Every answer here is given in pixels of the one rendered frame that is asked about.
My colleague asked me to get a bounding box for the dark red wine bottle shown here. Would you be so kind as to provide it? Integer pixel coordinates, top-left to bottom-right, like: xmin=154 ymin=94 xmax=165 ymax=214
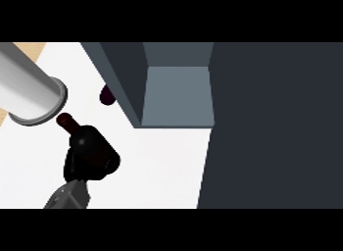
xmin=55 ymin=112 xmax=112 ymax=166

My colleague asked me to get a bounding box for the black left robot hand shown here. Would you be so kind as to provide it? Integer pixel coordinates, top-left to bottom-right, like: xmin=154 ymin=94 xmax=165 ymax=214
xmin=62 ymin=142 xmax=123 ymax=183

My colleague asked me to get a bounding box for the white cylindrical container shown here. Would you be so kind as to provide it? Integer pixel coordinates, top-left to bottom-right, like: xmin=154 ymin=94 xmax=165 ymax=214
xmin=0 ymin=42 xmax=69 ymax=126

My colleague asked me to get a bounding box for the grey open cabinet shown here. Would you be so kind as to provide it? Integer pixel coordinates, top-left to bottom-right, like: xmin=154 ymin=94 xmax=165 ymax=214
xmin=80 ymin=42 xmax=217 ymax=129

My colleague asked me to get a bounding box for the dark grey cabinet door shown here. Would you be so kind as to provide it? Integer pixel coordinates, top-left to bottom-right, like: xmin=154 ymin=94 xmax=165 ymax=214
xmin=195 ymin=42 xmax=343 ymax=210

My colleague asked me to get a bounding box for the dark purple eggplant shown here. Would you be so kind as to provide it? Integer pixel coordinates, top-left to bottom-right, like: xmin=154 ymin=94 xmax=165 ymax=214
xmin=99 ymin=83 xmax=117 ymax=107

